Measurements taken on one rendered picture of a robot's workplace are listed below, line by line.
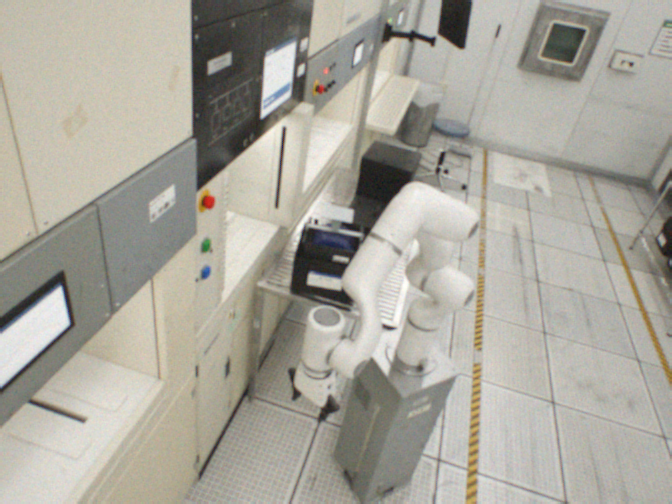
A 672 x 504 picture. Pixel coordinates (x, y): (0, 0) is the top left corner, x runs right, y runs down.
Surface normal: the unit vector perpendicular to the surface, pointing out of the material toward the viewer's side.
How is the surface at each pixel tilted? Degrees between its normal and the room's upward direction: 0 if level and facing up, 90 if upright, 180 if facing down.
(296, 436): 0
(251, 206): 90
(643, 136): 90
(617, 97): 90
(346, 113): 90
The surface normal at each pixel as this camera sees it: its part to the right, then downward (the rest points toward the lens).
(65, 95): 0.95, 0.28
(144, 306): -0.26, 0.52
